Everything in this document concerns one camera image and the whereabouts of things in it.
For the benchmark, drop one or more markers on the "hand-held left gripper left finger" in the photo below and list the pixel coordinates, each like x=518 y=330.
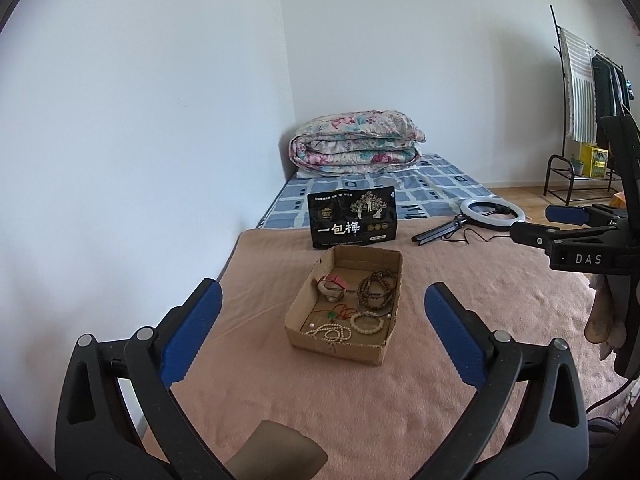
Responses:
x=192 y=330

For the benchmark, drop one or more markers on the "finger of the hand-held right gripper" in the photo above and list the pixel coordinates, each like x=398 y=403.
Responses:
x=567 y=215
x=535 y=234

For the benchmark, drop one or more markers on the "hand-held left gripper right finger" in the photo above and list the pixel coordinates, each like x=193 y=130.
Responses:
x=457 y=335

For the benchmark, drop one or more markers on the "brown cardboard box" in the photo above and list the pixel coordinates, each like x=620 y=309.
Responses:
x=330 y=352

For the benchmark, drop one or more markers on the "person's right hand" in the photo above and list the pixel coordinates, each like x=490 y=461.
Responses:
x=605 y=320

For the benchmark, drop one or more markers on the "black shoe rack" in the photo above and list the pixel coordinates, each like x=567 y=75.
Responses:
x=555 y=180

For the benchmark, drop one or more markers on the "small green pot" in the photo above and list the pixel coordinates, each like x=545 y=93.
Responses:
x=577 y=167

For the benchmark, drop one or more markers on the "orange packet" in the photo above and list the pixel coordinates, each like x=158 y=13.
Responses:
x=619 y=200

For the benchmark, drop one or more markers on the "yellow box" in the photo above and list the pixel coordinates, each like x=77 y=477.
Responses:
x=594 y=161

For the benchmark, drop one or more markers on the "black folded tripod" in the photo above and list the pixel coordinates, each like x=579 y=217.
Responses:
x=435 y=232

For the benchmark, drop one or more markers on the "blue checked bed sheet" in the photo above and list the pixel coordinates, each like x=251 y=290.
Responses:
x=425 y=185

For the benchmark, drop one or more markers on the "dark hanging clothes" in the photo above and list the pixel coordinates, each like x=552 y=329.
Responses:
x=607 y=95

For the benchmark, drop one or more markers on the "pink blanket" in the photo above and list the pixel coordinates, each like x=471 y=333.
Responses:
x=300 y=400

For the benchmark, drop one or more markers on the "striped hanging cloth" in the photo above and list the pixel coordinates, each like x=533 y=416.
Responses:
x=575 y=85

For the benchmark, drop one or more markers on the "brown blurred flat object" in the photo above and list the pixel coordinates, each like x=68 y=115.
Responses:
x=275 y=452

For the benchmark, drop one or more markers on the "black snack bag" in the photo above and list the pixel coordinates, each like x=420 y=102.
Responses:
x=350 y=220

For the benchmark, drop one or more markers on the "black clothes rack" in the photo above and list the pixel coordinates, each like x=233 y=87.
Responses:
x=556 y=50

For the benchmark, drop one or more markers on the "folded floral quilt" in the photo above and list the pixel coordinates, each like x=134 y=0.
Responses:
x=355 y=142

